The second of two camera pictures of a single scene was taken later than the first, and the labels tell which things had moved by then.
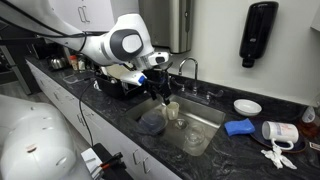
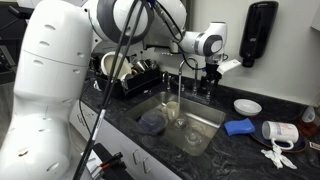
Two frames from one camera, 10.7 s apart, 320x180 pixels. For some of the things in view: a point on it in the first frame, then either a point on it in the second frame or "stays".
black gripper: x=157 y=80 -> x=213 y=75
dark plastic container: x=153 y=122 stays
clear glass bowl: x=194 y=136 stays
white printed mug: x=283 y=136 stays
